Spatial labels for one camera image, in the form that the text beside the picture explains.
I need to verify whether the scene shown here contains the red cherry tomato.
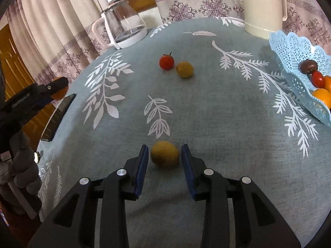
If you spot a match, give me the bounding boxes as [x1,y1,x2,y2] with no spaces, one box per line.
[311,71,325,88]
[159,52,175,71]

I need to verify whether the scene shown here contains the person's left hand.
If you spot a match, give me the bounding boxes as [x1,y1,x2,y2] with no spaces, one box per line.
[12,132,42,194]

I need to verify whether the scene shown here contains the large oval kumquat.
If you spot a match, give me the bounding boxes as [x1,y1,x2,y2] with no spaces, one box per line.
[312,88,331,109]

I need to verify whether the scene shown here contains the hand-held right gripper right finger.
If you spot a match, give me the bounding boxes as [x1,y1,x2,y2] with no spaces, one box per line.
[181,144,302,248]

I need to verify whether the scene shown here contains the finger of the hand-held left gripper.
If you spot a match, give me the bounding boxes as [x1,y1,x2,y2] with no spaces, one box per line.
[35,77,69,101]
[35,97,53,109]

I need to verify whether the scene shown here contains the yellow-green lemon fruit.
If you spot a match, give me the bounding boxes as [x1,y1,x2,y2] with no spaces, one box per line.
[151,141,180,166]

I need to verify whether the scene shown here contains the cream thermos jug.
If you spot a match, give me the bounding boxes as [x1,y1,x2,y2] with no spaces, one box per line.
[240,0,288,40]

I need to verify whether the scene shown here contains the black smartphone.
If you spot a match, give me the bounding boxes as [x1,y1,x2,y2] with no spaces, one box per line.
[41,93,77,142]

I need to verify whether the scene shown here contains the small tangerine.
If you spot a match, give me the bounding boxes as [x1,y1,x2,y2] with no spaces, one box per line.
[51,76,69,101]

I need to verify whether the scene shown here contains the beige patterned curtain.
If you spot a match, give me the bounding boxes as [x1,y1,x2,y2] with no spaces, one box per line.
[6,0,113,106]
[147,0,330,48]

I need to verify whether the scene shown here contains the glass kettle white base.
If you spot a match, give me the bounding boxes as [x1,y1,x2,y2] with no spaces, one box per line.
[92,0,148,50]

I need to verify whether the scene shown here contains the wooden windowsill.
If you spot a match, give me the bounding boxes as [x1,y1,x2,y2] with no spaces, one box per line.
[107,0,158,13]

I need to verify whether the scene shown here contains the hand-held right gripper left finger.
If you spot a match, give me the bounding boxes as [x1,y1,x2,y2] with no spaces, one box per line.
[27,145,150,248]

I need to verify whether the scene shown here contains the yellow-green jujube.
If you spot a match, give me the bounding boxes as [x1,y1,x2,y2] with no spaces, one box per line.
[176,61,194,79]

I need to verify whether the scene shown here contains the light blue lattice basket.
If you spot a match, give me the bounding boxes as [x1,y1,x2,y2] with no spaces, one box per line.
[269,30,331,127]

